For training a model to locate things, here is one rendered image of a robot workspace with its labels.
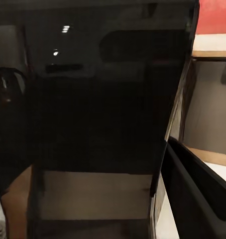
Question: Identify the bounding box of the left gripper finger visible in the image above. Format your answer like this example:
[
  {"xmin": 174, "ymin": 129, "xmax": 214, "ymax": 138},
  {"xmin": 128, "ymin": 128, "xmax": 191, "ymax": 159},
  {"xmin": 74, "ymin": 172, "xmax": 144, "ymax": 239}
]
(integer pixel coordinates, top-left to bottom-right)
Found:
[{"xmin": 160, "ymin": 136, "xmax": 226, "ymax": 239}]

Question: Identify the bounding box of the bottle of coffee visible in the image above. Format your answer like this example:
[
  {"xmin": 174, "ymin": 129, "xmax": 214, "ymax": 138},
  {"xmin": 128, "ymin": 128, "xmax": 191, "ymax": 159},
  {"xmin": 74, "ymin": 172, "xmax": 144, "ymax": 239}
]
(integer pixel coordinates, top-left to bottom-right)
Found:
[{"xmin": 0, "ymin": 0, "xmax": 200, "ymax": 239}]

